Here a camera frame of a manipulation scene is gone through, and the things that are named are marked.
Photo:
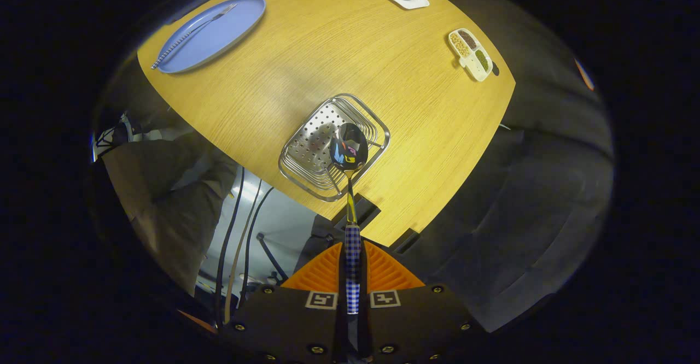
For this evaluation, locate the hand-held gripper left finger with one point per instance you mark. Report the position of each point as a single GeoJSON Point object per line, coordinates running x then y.
{"type": "Point", "coordinates": [284, 326]}

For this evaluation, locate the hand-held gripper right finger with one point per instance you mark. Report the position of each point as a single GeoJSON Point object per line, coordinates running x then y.
{"type": "Point", "coordinates": [415, 326]}

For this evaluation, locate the black table clamp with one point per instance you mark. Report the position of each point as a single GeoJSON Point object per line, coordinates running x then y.
{"type": "Point", "coordinates": [406, 240]}
{"type": "Point", "coordinates": [363, 213]}

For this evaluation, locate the person's grey trousers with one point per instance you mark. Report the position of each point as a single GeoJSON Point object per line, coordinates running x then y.
{"type": "Point", "coordinates": [175, 205]}

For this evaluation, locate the white divided bean dish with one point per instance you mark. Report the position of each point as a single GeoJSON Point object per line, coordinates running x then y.
{"type": "Point", "coordinates": [469, 55]}

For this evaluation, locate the blue round plate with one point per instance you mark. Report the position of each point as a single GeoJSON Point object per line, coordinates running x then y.
{"type": "Point", "coordinates": [229, 33]}

